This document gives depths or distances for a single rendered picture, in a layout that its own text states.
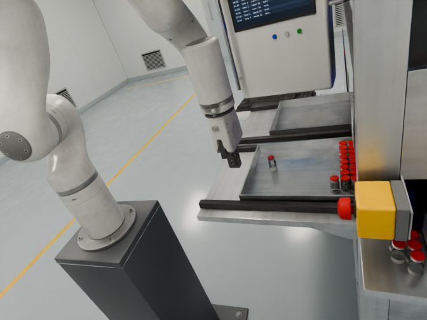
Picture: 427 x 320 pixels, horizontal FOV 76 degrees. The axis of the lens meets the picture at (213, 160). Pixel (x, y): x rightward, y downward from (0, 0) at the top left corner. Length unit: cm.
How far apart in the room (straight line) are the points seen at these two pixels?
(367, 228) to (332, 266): 117
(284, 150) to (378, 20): 56
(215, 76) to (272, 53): 94
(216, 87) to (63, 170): 45
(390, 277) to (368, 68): 36
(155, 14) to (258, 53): 101
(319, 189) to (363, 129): 29
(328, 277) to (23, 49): 155
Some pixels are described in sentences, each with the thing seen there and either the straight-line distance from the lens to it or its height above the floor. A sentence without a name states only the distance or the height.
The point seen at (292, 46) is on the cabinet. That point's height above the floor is 105.
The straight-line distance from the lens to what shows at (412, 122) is 52.
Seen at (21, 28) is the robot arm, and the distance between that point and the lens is 70.
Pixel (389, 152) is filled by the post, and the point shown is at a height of 107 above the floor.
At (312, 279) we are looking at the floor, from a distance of 165.
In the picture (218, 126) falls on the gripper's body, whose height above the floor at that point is 112.
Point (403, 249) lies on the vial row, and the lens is 60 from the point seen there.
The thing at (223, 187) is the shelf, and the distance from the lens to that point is 84.
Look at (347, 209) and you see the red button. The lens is 53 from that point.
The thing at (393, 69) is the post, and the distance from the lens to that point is 48.
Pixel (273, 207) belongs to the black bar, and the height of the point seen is 90.
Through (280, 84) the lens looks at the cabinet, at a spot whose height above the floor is 86.
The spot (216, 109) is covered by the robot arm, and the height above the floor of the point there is 116.
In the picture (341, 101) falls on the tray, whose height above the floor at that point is 88.
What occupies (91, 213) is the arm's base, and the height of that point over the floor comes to 97.
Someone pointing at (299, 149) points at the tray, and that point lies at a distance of 92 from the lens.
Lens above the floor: 138
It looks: 30 degrees down
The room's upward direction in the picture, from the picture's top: 19 degrees counter-clockwise
